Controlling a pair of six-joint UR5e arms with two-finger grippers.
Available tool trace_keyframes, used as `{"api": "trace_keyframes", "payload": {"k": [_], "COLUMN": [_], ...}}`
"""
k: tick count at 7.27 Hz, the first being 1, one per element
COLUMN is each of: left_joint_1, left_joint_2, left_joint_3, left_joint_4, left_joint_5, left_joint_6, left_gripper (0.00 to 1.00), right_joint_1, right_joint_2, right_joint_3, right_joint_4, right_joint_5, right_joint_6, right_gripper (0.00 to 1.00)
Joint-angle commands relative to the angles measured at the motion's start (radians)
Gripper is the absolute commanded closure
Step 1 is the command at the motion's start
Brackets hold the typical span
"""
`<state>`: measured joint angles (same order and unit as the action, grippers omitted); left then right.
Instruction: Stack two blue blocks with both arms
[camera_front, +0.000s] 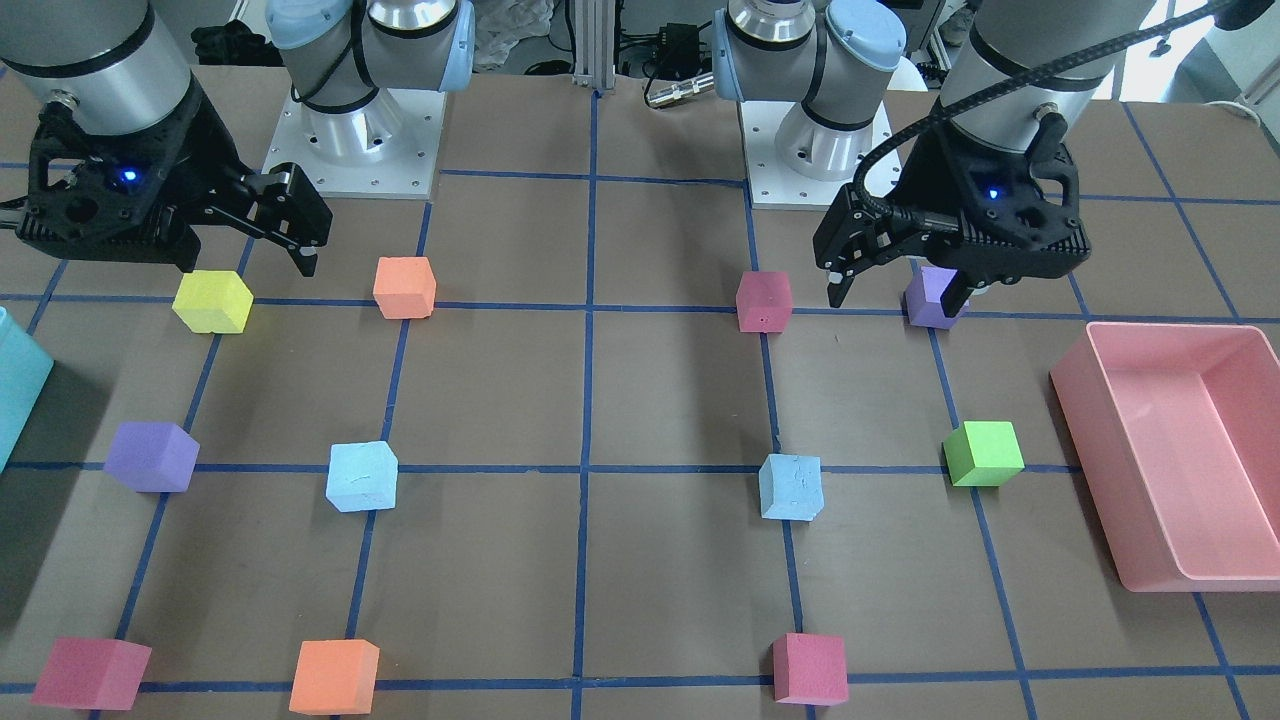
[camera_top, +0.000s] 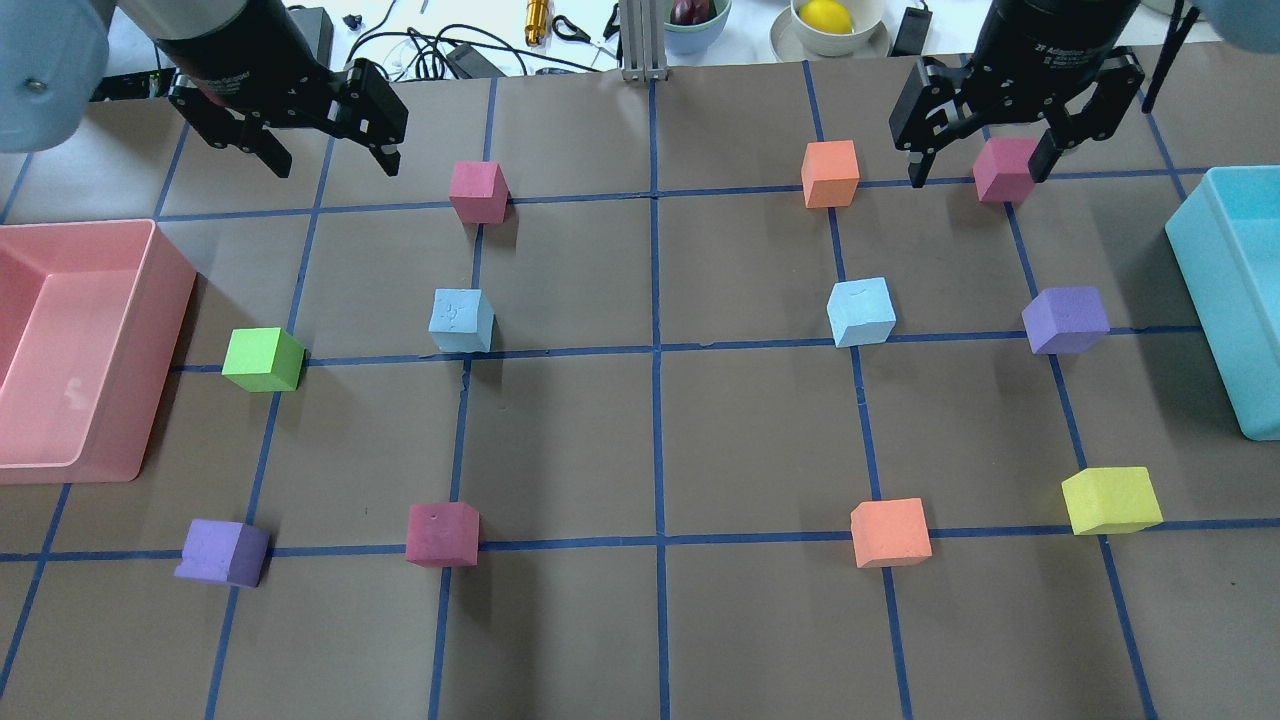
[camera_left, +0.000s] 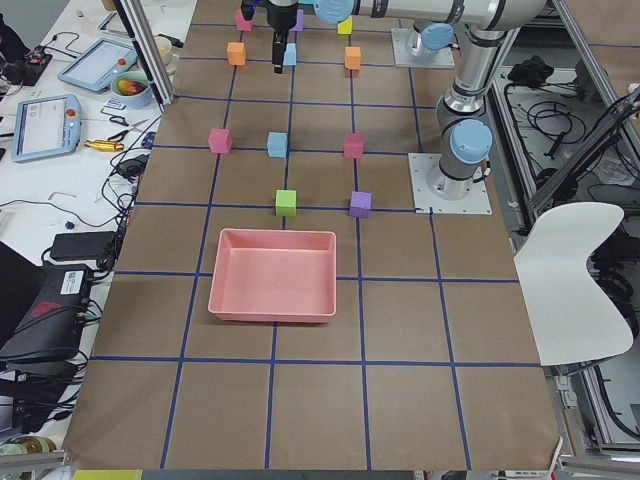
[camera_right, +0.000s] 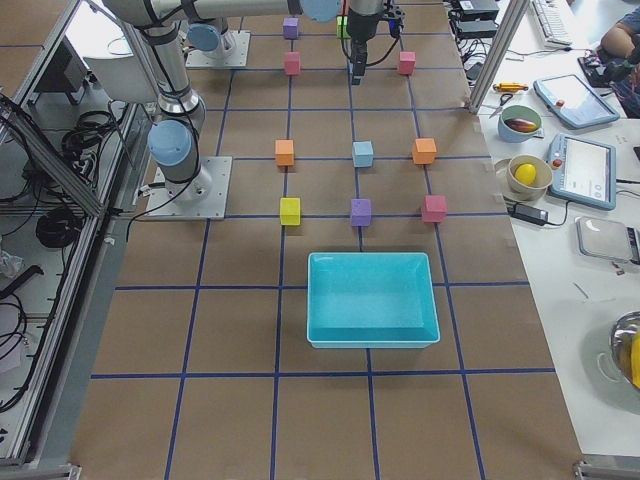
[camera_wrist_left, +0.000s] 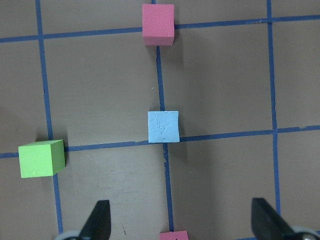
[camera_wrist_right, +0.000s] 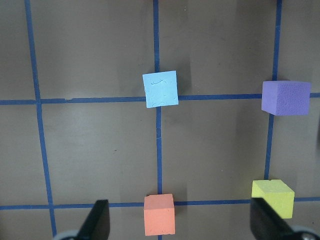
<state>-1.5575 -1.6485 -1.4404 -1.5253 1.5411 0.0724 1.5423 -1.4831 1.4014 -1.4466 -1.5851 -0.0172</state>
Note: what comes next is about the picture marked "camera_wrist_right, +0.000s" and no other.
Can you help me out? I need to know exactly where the orange block near right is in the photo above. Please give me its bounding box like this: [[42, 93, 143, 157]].
[[143, 193, 176, 236]]

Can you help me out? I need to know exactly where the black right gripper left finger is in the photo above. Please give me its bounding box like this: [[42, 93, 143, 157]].
[[77, 199, 111, 240]]

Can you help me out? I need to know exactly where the yellow block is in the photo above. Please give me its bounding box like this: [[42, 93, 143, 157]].
[[251, 179, 295, 219]]

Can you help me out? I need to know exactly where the purple block right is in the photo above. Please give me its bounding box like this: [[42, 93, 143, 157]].
[[261, 80, 312, 116]]

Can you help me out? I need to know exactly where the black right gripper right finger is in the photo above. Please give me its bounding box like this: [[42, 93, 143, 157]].
[[249, 198, 300, 240]]

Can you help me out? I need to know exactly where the light blue block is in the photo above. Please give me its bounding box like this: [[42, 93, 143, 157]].
[[142, 70, 179, 109]]

